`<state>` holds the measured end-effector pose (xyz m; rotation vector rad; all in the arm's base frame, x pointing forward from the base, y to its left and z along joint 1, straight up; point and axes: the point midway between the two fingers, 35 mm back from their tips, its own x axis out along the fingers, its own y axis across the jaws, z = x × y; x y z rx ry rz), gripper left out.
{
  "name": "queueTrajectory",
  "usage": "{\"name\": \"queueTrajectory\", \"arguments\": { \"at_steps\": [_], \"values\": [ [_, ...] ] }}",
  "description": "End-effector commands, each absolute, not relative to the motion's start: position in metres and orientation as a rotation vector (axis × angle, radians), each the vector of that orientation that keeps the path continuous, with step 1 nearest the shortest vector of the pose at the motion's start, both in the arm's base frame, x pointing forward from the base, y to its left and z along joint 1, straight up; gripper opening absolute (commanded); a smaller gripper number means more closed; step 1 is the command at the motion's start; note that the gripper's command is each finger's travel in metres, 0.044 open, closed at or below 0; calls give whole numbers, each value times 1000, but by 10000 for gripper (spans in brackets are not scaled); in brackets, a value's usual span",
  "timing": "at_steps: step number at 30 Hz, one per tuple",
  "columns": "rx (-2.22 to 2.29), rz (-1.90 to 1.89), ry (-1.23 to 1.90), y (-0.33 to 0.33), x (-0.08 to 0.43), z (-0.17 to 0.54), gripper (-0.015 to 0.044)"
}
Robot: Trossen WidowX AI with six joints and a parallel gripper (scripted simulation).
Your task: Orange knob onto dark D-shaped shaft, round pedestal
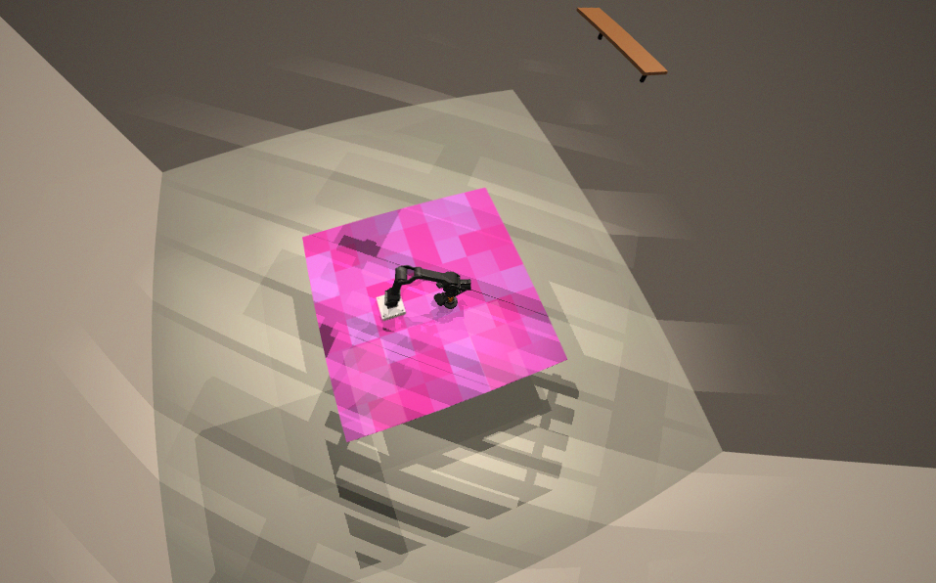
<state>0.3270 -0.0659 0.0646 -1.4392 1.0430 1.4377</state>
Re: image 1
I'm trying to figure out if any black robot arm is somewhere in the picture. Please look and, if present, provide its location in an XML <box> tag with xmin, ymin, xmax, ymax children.
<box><xmin>384</xmin><ymin>265</ymin><xmax>471</xmax><ymax>309</ymax></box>

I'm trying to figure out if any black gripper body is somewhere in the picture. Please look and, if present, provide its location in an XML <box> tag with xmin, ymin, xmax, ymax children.
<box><xmin>433</xmin><ymin>288</ymin><xmax>460</xmax><ymax>306</ymax></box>

